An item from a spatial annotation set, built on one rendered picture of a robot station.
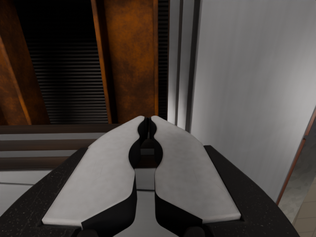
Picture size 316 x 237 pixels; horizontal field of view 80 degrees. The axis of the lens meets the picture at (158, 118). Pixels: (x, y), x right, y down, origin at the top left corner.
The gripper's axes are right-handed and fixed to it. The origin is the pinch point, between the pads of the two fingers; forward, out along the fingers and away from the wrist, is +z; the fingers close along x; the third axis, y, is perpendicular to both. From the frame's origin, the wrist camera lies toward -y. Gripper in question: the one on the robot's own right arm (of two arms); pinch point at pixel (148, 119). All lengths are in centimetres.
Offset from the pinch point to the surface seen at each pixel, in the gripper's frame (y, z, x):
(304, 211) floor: 132, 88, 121
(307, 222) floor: 147, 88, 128
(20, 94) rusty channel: 3.5, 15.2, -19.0
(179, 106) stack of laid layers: 0.3, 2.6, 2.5
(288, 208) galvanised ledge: 36, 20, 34
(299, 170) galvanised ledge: 23.7, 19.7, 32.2
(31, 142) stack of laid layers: 4.4, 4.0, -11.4
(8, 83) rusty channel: 3.2, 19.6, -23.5
